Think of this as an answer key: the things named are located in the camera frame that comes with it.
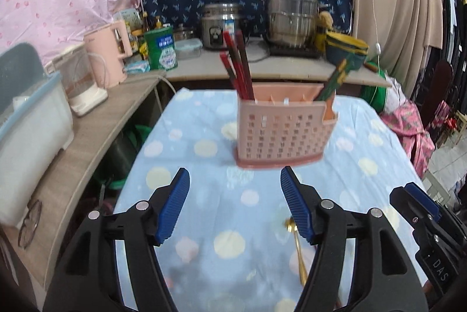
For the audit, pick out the hanging clothes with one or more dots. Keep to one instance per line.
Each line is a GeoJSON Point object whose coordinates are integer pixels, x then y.
{"type": "Point", "coordinates": [452, 16]}

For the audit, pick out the black induction cooker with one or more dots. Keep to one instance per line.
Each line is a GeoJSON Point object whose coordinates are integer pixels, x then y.
{"type": "Point", "coordinates": [292, 50]}

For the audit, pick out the wooden counter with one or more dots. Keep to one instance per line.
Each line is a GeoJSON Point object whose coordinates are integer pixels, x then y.
{"type": "Point", "coordinates": [277, 69]}

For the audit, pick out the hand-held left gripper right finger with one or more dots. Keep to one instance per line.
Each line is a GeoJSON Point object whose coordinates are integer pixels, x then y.
{"type": "Point", "coordinates": [296, 206]}

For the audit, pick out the group of small bottles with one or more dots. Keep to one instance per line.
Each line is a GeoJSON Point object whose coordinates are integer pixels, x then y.
{"type": "Point", "coordinates": [140, 35]}

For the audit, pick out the green plastic basin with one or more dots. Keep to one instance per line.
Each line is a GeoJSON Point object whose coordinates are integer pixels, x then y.
{"type": "Point", "coordinates": [374, 93]}

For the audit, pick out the yellowish brown lump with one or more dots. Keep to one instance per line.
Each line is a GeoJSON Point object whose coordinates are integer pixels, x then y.
{"type": "Point", "coordinates": [325, 20]}

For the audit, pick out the red chopstick pair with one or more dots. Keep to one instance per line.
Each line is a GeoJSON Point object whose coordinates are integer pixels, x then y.
{"type": "Point", "coordinates": [235, 64]}

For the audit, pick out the wooden side shelf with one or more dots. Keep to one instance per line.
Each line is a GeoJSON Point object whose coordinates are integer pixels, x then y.
{"type": "Point", "coordinates": [91, 137]}

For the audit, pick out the wooden stool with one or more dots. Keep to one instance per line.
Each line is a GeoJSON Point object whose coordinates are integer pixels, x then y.
{"type": "Point", "coordinates": [458, 122]}

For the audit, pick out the green tin can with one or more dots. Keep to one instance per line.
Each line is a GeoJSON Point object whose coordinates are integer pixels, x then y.
{"type": "Point", "coordinates": [160, 47]}

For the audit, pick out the dark chair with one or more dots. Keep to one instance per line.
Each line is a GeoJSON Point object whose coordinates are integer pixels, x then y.
{"type": "Point", "coordinates": [439, 89]}

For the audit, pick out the steel rice cooker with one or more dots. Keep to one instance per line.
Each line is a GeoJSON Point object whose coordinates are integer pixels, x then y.
{"type": "Point", "coordinates": [219, 27]}

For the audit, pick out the pink electric kettle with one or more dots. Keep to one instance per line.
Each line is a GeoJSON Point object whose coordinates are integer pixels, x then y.
{"type": "Point", "coordinates": [107, 53]}

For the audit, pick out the blue wipes packet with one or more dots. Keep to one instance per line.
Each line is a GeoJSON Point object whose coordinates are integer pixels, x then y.
{"type": "Point", "coordinates": [137, 67]}

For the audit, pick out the eyeglasses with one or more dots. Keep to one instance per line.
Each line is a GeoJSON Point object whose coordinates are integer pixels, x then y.
{"type": "Point", "coordinates": [31, 221]}

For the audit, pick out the pink perforated utensil holder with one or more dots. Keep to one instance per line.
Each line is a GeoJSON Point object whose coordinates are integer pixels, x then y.
{"type": "Point", "coordinates": [284, 129]}

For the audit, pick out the stacked blue yellow bowls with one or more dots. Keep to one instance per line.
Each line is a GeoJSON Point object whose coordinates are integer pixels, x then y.
{"type": "Point", "coordinates": [346, 49]}

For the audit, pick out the pink floral cloth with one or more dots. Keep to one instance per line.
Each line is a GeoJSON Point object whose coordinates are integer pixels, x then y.
{"type": "Point", "coordinates": [408, 129]}

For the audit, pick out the blue printed tablecloth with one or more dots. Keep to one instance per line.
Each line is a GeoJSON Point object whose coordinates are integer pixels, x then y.
{"type": "Point", "coordinates": [204, 159]}

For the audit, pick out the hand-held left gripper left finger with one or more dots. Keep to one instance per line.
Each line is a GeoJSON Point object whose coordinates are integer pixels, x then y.
{"type": "Point", "coordinates": [175, 202]}

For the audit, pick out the beige curtain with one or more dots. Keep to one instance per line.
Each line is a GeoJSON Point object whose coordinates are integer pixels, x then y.
{"type": "Point", "coordinates": [394, 6]}

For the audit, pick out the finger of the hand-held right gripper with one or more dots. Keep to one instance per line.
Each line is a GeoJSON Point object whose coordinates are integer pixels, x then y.
{"type": "Point", "coordinates": [403, 204]}
{"type": "Point", "coordinates": [423, 197]}

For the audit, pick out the glass container blue lid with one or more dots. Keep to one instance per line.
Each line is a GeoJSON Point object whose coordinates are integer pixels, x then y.
{"type": "Point", "coordinates": [188, 47]}

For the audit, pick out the stacked steel steamer pot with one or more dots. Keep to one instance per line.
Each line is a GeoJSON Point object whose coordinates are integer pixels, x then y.
{"type": "Point", "coordinates": [292, 16]}

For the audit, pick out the gold flower spoon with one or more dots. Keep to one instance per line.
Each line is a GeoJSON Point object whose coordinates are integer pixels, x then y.
{"type": "Point", "coordinates": [300, 261]}

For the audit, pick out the white storage box blue lid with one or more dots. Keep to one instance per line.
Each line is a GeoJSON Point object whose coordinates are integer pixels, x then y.
{"type": "Point", "coordinates": [29, 137]}

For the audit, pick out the clear jug white base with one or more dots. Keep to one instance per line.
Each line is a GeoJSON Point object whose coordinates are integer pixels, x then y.
{"type": "Point", "coordinates": [82, 78]}

